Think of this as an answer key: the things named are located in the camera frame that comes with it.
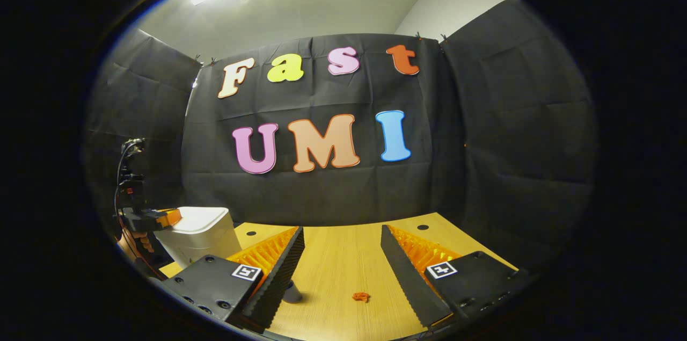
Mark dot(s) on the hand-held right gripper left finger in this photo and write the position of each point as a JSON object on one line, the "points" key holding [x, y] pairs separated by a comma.
{"points": [[279, 282]]}

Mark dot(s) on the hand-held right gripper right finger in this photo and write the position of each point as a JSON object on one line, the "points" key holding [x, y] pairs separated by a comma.
{"points": [[410, 276]]}

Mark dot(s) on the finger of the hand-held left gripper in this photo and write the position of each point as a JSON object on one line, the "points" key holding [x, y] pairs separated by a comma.
{"points": [[155, 218]]}

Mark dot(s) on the white desktop garbage bin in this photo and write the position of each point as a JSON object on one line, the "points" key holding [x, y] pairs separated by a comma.
{"points": [[201, 233]]}

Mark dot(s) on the orange paper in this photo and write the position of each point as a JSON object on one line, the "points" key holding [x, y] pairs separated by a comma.
{"points": [[361, 297]]}

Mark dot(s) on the wooden desktop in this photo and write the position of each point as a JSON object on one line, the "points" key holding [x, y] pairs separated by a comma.
{"points": [[343, 260]]}

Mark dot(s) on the black backdrop cloth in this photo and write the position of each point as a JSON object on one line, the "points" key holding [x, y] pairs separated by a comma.
{"points": [[322, 190]]}

